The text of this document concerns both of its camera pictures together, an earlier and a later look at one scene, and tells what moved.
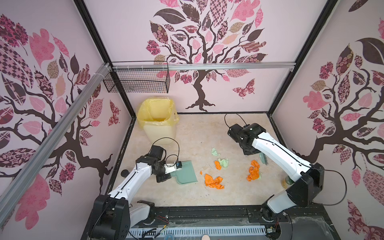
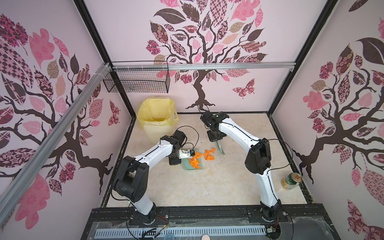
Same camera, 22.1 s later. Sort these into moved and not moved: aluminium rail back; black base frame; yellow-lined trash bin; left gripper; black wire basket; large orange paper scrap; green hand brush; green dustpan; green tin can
Moved: left gripper; green hand brush; green dustpan; large orange paper scrap
Not moved: aluminium rail back; yellow-lined trash bin; black base frame; green tin can; black wire basket
